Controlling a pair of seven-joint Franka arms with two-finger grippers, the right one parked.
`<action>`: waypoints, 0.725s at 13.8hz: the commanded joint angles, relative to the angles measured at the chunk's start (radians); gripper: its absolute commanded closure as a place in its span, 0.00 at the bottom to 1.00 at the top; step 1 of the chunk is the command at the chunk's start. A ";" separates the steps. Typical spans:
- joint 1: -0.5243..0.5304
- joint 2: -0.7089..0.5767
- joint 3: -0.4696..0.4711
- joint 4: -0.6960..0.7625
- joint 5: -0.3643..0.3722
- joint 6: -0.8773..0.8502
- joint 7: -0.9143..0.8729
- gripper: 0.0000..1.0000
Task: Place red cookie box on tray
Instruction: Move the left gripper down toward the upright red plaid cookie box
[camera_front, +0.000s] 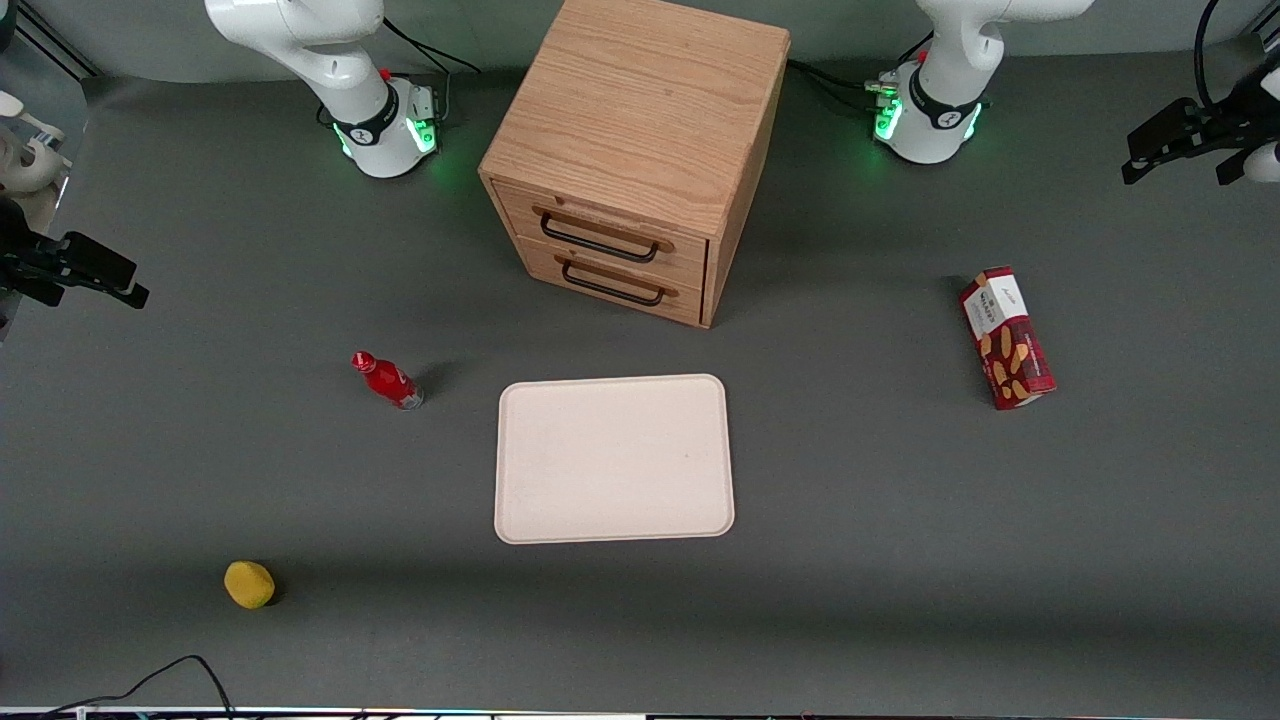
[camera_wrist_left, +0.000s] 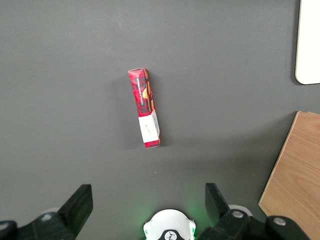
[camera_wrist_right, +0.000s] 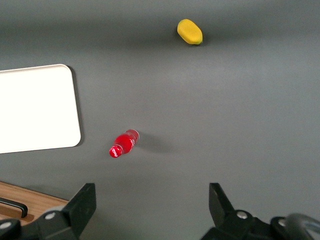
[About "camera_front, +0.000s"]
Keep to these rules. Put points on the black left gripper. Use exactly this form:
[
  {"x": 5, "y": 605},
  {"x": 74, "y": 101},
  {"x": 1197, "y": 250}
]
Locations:
[{"x": 1228, "y": 128}]

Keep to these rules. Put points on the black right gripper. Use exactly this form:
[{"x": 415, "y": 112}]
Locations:
[{"x": 22, "y": 262}]

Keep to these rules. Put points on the red cookie box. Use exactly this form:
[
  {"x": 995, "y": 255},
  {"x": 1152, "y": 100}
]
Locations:
[{"x": 1010, "y": 340}]

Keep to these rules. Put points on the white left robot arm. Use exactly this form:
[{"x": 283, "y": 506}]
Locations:
[{"x": 950, "y": 110}]

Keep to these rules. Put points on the grey arm base connector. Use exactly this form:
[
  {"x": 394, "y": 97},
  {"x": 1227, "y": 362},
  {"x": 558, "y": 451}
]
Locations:
[
  {"x": 882, "y": 87},
  {"x": 422, "y": 102}
]

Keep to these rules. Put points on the cream plastic tray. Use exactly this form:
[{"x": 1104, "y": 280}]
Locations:
[{"x": 610, "y": 460}]

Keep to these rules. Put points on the white curved object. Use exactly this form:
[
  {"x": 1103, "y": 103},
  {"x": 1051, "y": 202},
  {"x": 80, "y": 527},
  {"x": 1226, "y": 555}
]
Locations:
[{"x": 30, "y": 165}]

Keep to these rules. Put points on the red soda bottle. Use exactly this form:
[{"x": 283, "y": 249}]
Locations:
[{"x": 388, "y": 382}]

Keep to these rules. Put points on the yellow sponge ball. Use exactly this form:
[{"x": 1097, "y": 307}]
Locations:
[{"x": 249, "y": 585}]

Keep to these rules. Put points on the wooden drawer front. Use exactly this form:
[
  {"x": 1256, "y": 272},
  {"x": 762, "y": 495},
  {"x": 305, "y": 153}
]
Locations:
[
  {"x": 690, "y": 262},
  {"x": 690, "y": 305}
]

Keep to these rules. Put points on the wooden two-drawer cabinet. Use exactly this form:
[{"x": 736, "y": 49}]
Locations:
[{"x": 640, "y": 100}]

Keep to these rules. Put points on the black metal frame rail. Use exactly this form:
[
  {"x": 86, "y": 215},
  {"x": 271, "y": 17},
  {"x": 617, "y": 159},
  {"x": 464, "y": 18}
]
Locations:
[{"x": 60, "y": 43}]

